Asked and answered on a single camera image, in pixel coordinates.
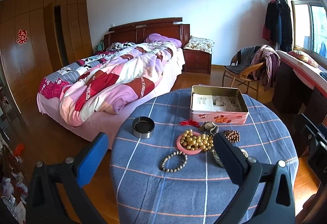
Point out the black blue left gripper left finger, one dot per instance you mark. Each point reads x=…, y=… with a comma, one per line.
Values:
x=44, y=204

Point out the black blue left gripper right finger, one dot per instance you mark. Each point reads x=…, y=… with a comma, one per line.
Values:
x=276, y=203

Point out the green bangle with beads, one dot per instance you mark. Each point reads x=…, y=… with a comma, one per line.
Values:
x=218, y=161

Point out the pink jade bangle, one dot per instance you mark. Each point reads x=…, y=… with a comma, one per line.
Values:
x=192, y=143

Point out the silver wrist watch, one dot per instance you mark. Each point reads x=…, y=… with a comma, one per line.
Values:
x=209, y=128

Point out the red string knot charm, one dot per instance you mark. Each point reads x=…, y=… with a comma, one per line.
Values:
x=190, y=123

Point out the black round metal lid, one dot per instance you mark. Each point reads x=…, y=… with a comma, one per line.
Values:
x=143, y=127

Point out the blue plaid tablecloth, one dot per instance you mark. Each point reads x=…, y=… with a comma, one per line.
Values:
x=201, y=190

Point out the pink patchwork quilt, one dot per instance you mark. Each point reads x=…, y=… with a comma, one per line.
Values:
x=108, y=82

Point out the pink cookie tin box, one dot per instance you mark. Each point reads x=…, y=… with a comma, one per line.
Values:
x=220, y=117

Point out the desk with pink cloth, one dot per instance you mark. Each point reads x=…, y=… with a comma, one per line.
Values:
x=300, y=84

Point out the wooden bed with headboard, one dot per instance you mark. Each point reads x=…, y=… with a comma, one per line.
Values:
x=136, y=32

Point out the pink clothes on chair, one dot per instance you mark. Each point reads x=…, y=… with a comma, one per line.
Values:
x=267, y=73

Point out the wicker chair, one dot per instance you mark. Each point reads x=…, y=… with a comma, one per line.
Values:
x=242, y=70

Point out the red double happiness sticker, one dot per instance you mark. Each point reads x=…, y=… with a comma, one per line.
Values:
x=22, y=37

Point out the brown wooden wardrobe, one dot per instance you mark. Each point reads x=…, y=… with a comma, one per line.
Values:
x=26, y=65

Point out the floral pillow on desk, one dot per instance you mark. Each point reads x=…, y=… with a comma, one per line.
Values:
x=302, y=56

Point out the purple pillow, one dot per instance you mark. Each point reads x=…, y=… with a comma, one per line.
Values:
x=156, y=37

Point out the dark wood nightstand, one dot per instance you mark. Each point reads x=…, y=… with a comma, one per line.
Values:
x=197, y=62

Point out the dark coats on rack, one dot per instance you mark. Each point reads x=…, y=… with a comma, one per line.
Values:
x=277, y=27

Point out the floral cushion on nightstand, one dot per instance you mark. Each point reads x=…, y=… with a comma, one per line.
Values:
x=199, y=44

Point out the window with white frame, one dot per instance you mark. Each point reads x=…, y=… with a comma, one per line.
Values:
x=310, y=27

